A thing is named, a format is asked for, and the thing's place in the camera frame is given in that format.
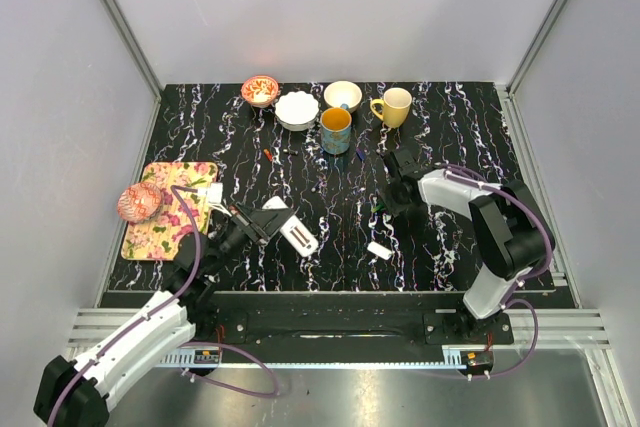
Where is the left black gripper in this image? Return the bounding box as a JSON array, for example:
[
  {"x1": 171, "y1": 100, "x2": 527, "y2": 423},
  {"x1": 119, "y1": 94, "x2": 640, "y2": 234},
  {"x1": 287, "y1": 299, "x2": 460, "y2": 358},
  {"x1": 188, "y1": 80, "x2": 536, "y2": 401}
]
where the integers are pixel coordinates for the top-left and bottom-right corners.
[{"x1": 205, "y1": 201, "x2": 294, "y2": 277}]

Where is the white battery cover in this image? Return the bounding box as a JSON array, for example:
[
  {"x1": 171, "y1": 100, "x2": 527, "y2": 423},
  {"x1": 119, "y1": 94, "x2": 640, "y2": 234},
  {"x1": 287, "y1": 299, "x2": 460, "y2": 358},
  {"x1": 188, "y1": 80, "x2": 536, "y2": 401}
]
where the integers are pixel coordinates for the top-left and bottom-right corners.
[{"x1": 367, "y1": 241, "x2": 393, "y2": 261}]

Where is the white remote control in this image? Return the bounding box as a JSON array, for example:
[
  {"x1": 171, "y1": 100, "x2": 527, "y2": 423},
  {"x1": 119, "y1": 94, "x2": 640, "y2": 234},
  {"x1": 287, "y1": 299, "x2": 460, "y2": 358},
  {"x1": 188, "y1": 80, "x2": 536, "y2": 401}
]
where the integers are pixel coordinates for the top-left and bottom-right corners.
[{"x1": 263, "y1": 196, "x2": 319, "y2": 258}]

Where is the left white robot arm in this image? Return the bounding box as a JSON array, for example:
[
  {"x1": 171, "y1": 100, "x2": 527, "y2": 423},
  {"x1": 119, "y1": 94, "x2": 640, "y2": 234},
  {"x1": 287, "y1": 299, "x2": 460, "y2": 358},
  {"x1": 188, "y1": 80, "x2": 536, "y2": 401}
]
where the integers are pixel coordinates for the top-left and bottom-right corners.
[{"x1": 33, "y1": 197, "x2": 294, "y2": 426}]

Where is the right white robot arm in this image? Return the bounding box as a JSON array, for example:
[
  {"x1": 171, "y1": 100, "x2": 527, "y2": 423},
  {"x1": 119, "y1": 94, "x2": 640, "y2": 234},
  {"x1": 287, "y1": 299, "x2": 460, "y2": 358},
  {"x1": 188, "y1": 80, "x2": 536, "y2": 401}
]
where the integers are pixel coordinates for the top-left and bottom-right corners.
[{"x1": 379, "y1": 148, "x2": 555, "y2": 343}]

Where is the floral rectangular tray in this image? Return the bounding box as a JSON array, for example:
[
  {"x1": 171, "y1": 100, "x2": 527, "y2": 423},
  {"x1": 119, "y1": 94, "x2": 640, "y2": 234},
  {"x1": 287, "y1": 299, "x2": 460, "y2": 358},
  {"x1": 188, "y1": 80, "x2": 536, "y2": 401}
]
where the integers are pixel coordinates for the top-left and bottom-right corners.
[{"x1": 120, "y1": 162, "x2": 218, "y2": 261}]

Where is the yellow mug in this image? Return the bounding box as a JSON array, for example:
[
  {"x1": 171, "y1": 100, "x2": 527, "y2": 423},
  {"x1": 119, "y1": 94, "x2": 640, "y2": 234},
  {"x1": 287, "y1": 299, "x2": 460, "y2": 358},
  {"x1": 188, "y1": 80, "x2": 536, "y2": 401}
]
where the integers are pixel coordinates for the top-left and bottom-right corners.
[{"x1": 370, "y1": 87, "x2": 413, "y2": 128}]

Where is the red patterned bowl on tray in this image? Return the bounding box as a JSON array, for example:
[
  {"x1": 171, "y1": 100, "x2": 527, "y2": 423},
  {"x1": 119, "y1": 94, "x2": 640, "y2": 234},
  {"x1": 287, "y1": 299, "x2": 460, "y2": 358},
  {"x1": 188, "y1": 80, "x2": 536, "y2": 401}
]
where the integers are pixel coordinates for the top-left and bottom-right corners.
[{"x1": 117, "y1": 182, "x2": 163, "y2": 224}]

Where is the blue mug orange inside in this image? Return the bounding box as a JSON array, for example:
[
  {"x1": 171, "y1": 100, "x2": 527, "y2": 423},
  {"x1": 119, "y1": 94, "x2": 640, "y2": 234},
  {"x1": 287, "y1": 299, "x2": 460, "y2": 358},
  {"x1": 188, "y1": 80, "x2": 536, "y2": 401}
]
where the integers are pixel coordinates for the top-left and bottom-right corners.
[{"x1": 320, "y1": 107, "x2": 352, "y2": 155}]

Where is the cream round bowl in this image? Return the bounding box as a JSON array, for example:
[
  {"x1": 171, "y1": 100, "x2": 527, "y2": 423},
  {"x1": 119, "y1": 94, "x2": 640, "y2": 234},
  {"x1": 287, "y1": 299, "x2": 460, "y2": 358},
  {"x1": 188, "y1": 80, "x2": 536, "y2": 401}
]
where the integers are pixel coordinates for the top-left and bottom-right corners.
[{"x1": 323, "y1": 80, "x2": 362, "y2": 113}]

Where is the white scalloped bowl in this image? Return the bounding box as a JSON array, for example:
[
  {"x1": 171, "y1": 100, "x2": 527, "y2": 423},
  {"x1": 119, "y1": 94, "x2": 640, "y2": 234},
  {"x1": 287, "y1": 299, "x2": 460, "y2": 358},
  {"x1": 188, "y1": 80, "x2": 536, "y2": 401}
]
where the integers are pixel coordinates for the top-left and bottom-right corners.
[{"x1": 274, "y1": 91, "x2": 319, "y2": 132}]

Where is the orange floral small bowl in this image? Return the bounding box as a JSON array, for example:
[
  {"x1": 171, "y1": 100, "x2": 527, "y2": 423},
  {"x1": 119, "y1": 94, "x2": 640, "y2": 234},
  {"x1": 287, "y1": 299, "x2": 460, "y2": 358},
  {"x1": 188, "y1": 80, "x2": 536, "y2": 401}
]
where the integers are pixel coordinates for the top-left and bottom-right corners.
[{"x1": 241, "y1": 75, "x2": 279, "y2": 108}]

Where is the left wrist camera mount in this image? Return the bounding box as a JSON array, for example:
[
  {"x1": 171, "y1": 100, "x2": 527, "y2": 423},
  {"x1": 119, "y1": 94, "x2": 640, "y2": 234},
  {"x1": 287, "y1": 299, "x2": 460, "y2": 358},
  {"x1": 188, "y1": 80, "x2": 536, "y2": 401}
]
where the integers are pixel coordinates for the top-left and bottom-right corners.
[{"x1": 196, "y1": 182, "x2": 231, "y2": 217}]

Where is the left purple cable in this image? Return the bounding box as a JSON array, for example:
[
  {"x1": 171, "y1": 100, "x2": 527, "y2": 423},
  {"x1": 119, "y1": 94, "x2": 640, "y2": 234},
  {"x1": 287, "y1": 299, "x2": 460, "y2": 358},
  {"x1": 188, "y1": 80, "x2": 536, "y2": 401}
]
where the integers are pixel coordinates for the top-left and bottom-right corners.
[{"x1": 47, "y1": 184, "x2": 279, "y2": 427}]

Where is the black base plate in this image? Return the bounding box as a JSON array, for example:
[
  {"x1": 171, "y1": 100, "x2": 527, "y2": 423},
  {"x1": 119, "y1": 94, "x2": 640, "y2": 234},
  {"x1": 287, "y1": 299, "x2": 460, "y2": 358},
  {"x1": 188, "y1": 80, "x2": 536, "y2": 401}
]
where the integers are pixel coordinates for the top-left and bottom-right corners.
[{"x1": 99, "y1": 290, "x2": 551, "y2": 366}]

